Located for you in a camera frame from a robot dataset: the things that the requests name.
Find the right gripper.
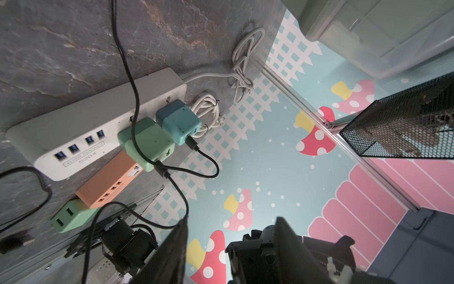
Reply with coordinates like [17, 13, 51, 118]
[225, 224, 357, 284]

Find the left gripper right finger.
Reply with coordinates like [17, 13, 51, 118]
[274, 217, 333, 284]

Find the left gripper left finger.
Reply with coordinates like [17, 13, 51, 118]
[130, 217, 189, 284]

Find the black usb cable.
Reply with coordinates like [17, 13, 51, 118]
[0, 166, 53, 256]
[110, 0, 221, 179]
[80, 159, 190, 284]

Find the green adapter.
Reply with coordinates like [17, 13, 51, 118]
[118, 117, 175, 172]
[50, 198, 99, 233]

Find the teal USB charger adapter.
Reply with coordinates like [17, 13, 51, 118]
[156, 99, 202, 146]

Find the orange power strip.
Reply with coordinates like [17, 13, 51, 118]
[76, 151, 143, 209]

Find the green adapter front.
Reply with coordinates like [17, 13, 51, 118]
[50, 198, 99, 233]

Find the white power strip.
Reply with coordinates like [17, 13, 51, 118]
[5, 67, 188, 182]

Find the green translucent storage box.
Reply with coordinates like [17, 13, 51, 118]
[283, 0, 454, 79]

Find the black USB cable front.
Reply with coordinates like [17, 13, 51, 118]
[0, 166, 53, 256]

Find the white power cord front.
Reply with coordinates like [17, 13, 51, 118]
[189, 93, 227, 139]

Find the white power cord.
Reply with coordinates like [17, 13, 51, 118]
[183, 27, 267, 105]
[189, 93, 227, 139]

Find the black wire mesh basket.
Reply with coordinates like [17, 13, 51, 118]
[340, 73, 454, 160]

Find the white power cord rear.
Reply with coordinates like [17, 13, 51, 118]
[183, 27, 267, 105]

